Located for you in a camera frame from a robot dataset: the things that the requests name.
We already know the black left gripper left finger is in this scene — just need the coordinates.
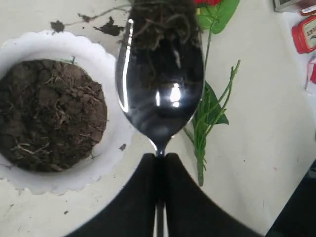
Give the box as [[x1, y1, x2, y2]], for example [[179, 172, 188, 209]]
[[68, 154, 157, 237]]

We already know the steel spoon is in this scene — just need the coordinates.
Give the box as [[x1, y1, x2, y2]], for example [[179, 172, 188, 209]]
[[115, 0, 205, 237]]

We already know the artificial red flower plant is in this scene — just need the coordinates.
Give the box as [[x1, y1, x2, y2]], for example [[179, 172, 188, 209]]
[[184, 0, 241, 187]]

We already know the white flower pot with soil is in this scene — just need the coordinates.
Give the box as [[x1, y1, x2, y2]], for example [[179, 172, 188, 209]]
[[0, 31, 135, 195]]

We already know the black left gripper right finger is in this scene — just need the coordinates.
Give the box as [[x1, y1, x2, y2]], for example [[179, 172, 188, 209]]
[[162, 153, 258, 237]]

